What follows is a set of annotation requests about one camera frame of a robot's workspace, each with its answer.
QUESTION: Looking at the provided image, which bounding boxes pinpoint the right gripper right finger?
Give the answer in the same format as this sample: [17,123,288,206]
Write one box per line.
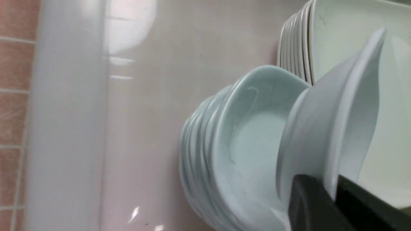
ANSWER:
[335,175,411,231]

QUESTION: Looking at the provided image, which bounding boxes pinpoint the stack of square plates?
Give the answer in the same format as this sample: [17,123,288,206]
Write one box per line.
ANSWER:
[276,0,314,85]

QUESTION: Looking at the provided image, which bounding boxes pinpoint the stack of white bowls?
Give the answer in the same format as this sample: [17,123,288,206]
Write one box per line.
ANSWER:
[179,85,241,231]

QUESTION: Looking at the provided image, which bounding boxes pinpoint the top stacked square plate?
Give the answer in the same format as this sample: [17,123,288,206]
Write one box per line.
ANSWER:
[310,0,411,209]

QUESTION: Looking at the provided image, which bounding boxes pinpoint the white bowl tray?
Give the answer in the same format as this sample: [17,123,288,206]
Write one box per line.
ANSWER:
[275,28,387,210]

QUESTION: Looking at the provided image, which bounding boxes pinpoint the top stacked white bowl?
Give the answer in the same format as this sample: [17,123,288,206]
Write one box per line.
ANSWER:
[210,65,310,231]

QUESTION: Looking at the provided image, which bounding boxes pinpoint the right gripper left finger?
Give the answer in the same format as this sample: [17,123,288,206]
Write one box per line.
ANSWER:
[288,174,355,231]

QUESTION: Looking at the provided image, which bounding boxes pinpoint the large white plastic tub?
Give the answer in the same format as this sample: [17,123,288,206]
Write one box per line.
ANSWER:
[24,0,411,231]

